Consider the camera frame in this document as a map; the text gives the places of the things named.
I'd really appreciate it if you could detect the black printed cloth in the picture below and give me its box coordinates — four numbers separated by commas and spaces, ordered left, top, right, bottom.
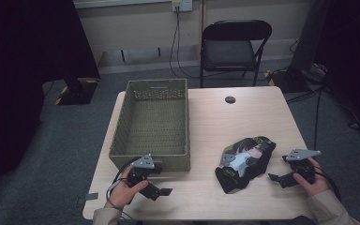
215, 135, 278, 195

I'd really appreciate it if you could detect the hand-held gripper cable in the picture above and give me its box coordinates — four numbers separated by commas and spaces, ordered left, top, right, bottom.
106, 157, 140, 203
311, 165, 342, 203

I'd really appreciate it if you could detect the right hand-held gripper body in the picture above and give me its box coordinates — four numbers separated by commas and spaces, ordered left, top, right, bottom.
281, 148, 323, 186

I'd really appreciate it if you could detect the black stand base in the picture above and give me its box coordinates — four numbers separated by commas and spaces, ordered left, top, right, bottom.
53, 77, 100, 107

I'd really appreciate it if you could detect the black power cable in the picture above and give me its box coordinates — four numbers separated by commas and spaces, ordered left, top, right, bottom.
169, 7, 203, 80

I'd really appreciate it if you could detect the grey stand with black base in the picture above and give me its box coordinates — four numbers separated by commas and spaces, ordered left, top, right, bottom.
266, 0, 333, 94

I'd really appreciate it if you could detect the black folding chair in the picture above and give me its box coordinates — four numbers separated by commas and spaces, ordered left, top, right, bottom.
199, 19, 273, 89

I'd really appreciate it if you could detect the dark curtain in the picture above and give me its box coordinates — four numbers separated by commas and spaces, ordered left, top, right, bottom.
313, 0, 360, 128
0, 0, 101, 208

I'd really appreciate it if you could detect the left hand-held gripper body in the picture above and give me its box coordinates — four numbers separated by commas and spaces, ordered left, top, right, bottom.
126, 153, 158, 189

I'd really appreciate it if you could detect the grey tape strip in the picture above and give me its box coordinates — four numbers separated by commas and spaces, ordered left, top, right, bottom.
77, 192, 99, 202

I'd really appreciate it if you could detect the person's left hand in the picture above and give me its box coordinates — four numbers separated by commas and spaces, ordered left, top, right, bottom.
104, 165, 150, 210

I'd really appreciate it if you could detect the left hand-held gripper cable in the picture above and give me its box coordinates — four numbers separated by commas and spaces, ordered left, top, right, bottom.
106, 157, 140, 203

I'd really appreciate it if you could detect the white wall outlet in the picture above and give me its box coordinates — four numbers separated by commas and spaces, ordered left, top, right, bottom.
171, 0, 194, 13

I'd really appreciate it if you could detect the green woven basket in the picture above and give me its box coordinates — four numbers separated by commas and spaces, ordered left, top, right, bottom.
108, 78, 191, 173

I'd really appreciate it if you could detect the person's right hand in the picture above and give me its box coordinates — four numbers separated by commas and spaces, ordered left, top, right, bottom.
292, 157, 330, 198

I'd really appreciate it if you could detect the right hand-held gripper cable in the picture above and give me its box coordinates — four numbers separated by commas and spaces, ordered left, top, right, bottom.
311, 165, 342, 203

